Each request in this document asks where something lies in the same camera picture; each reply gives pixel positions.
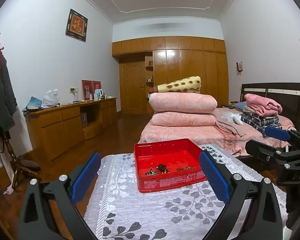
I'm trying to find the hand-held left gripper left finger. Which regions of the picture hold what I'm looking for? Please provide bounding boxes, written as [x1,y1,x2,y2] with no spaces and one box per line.
[17,151,102,240]

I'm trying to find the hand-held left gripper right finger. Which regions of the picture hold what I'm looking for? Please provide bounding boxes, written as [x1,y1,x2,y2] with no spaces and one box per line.
[199,149,283,240]

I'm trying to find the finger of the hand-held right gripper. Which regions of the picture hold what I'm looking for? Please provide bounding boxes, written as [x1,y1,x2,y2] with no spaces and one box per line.
[245,139,300,173]
[265,126,300,150]

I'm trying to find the red plastic tray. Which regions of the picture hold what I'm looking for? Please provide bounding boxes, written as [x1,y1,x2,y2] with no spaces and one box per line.
[134,138,207,193]

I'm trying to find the folded plaid clothes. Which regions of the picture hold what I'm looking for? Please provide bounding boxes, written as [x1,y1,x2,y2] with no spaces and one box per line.
[241,111,283,132]

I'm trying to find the folded pink blanket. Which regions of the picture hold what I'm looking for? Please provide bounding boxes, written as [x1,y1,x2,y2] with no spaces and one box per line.
[244,94,283,117]

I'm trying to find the dark wooden headboard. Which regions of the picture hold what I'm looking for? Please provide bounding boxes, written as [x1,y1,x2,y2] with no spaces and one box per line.
[241,82,300,130]

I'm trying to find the mauve cloth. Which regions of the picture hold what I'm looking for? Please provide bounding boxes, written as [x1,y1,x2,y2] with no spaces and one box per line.
[216,116,250,138]

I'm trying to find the white crumpled tissue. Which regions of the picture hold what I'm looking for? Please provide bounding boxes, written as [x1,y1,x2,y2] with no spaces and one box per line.
[221,112,244,125]

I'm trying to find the bed with pink sheet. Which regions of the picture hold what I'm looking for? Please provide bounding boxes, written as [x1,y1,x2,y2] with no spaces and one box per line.
[139,107,294,157]

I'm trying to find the wooden dresser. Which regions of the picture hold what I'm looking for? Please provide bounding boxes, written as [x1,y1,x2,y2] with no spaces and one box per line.
[24,97,118,160]

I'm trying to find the grey leaf print bedspread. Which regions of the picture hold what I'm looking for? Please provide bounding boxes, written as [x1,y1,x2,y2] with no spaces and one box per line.
[84,144,289,240]

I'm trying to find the folded pink quilt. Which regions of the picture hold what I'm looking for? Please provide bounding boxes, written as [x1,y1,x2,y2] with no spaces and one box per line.
[149,112,217,127]
[149,92,218,114]

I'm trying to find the wooden coat rack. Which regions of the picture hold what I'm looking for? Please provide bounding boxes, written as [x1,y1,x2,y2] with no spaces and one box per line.
[0,32,42,190]

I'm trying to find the white kettle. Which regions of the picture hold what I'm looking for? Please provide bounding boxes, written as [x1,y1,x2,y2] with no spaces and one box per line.
[94,84,104,100]

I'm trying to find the white plastic bag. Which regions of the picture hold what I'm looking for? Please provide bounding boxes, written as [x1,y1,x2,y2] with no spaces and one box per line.
[42,89,59,108]

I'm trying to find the blue cloth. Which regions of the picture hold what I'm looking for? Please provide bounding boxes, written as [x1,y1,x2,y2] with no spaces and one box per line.
[22,96,42,112]

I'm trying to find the yellow spotted pillow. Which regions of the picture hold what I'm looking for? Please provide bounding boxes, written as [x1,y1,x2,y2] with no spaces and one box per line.
[147,76,202,94]

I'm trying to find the dark hanging coats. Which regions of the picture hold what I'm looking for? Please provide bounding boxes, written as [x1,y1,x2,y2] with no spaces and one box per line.
[0,55,18,137]

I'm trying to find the wooden wardrobe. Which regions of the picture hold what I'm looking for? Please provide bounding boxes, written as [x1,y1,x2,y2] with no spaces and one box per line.
[112,36,229,115]

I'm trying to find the red picture frame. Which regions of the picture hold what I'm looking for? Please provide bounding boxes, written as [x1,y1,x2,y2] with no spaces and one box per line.
[91,80,102,100]
[81,80,92,100]

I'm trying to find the framed red wall picture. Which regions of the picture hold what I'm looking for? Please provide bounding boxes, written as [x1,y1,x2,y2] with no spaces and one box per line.
[65,8,88,42]

